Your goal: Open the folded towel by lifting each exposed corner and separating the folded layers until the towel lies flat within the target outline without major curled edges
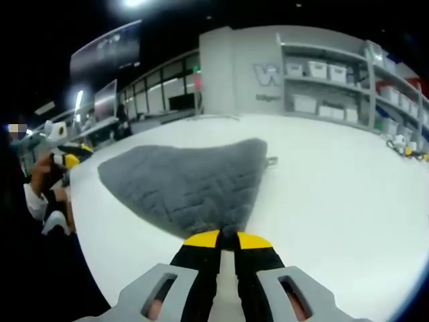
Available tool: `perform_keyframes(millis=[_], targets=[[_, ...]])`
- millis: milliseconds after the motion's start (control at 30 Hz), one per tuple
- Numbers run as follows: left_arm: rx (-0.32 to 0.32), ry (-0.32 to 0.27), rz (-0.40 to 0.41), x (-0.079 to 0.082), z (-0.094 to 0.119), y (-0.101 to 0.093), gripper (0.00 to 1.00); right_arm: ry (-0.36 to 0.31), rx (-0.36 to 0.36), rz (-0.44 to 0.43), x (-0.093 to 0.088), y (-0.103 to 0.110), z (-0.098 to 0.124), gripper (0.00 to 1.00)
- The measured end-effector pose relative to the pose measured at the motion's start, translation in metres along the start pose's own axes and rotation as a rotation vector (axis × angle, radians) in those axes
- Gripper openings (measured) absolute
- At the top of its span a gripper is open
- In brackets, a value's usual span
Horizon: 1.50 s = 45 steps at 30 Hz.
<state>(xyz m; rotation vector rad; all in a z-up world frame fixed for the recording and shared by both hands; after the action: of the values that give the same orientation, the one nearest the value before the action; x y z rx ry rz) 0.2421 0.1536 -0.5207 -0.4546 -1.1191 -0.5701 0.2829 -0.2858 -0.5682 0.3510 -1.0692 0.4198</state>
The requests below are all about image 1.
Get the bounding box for background work table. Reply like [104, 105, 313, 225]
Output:
[72, 117, 119, 142]

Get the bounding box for rows of white storage bins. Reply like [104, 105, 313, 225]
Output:
[286, 56, 429, 135]

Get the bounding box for thin looped cable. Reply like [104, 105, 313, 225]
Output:
[186, 113, 241, 122]

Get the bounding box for grey metal shelf unit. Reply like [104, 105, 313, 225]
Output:
[276, 32, 429, 152]

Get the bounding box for person's left hand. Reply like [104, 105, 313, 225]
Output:
[32, 160, 65, 194]

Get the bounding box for grey counter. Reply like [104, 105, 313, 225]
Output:
[129, 109, 202, 133]

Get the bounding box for black desktop monitor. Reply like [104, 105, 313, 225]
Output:
[167, 93, 197, 111]

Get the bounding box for large wall screen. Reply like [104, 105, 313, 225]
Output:
[69, 19, 142, 81]

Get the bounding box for white yellow gadget pile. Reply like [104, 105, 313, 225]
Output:
[385, 133, 429, 162]

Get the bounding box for background display panel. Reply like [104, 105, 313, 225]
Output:
[93, 79, 119, 122]

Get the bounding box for grey fluffy towel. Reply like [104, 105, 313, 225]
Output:
[97, 137, 279, 252]

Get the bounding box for person's dark clothed torso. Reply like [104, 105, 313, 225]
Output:
[0, 133, 111, 322]

